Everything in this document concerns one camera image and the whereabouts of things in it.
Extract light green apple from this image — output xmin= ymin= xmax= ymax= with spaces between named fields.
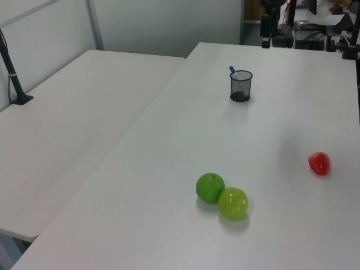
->
xmin=217 ymin=187 xmax=249 ymax=221

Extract grey partition frame post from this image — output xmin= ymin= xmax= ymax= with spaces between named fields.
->
xmin=85 ymin=0 xmax=105 ymax=52

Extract white side table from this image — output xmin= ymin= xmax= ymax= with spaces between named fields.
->
xmin=0 ymin=49 xmax=186 ymax=242

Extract black mesh pen holder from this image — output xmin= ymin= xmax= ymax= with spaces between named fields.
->
xmin=229 ymin=70 xmax=254 ymax=102

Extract black table clamp stand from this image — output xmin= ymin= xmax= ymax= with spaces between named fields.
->
xmin=341 ymin=11 xmax=360 ymax=60

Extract red strawberry toy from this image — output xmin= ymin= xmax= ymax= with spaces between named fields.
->
xmin=308 ymin=151 xmax=331 ymax=176

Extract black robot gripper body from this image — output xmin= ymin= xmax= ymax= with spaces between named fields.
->
xmin=260 ymin=14 xmax=272 ymax=39

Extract dark green apple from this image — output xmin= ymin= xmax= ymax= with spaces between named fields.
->
xmin=195 ymin=172 xmax=226 ymax=204

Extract black camera stand pole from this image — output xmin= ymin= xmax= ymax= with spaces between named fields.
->
xmin=0 ymin=28 xmax=34 ymax=106

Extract black electronics box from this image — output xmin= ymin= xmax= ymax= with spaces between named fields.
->
xmin=294 ymin=28 xmax=327 ymax=52

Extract black monitor stand pole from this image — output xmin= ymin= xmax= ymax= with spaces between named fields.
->
xmin=287 ymin=0 xmax=298 ymax=30

